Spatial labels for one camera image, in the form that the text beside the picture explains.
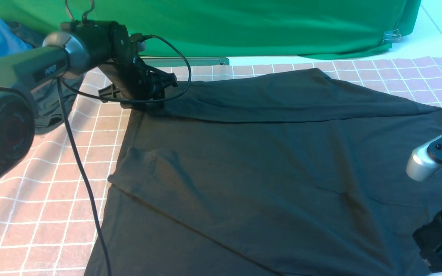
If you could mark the green backdrop cloth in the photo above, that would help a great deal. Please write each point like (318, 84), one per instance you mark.
(319, 29)

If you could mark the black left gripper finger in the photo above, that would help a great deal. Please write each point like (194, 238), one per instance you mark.
(160, 80)
(110, 94)

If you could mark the gray-green flat bar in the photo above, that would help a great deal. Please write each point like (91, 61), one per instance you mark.
(179, 62)

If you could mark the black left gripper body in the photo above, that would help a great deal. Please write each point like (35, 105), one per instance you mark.
(133, 82)

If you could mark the dark gray long-sleeve top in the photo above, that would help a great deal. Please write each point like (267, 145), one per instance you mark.
(287, 174)

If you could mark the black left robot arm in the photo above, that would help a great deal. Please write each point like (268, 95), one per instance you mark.
(77, 48)

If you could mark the dark gray crumpled garment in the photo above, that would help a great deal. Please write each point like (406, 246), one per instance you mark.
(47, 98)

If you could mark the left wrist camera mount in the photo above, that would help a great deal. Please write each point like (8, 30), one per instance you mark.
(138, 40)

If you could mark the clear binder clip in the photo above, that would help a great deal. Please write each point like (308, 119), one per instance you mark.
(391, 36)

